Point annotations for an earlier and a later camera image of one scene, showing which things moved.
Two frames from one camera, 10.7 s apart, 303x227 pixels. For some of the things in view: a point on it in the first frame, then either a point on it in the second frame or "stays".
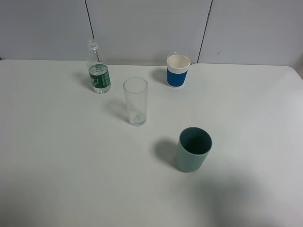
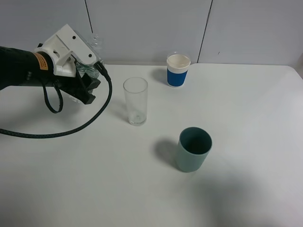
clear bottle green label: (98, 69) to (92, 70)
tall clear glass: (136, 91) stays
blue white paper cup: (177, 65) stays
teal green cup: (194, 145) stays
